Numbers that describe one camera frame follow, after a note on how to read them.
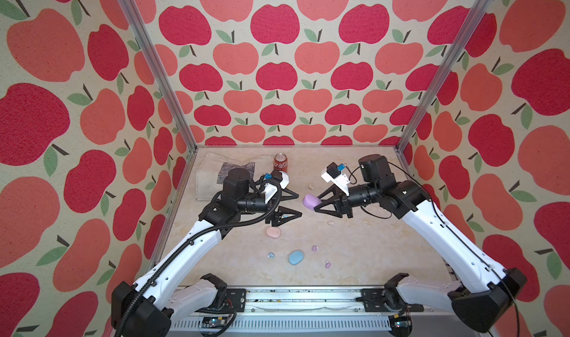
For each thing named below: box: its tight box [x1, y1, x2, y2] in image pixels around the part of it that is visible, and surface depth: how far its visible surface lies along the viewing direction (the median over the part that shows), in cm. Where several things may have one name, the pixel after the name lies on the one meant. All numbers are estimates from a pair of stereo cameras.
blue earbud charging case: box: [288, 250, 304, 265], surface depth 84 cm
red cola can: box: [273, 152, 288, 173], surface depth 104 cm
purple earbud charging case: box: [302, 193, 323, 211], surface depth 64 cm
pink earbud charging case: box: [265, 227, 281, 239], surface depth 90 cm
